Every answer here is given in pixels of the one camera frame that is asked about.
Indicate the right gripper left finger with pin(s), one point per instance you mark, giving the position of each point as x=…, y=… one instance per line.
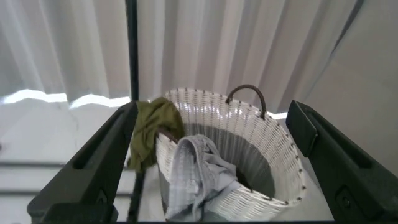
x=90, y=189

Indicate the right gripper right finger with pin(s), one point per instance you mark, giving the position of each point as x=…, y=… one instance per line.
x=329, y=174

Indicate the pale grey shorts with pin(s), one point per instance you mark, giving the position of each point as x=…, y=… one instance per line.
x=186, y=174

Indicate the white laundry basket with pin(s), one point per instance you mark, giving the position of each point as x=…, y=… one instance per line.
x=248, y=130

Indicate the black clothes rack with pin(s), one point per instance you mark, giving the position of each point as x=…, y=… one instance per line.
x=132, y=46

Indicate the olive green garment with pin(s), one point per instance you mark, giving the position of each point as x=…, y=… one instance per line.
x=152, y=124

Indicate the white curtain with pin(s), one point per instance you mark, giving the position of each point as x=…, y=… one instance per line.
x=77, y=46

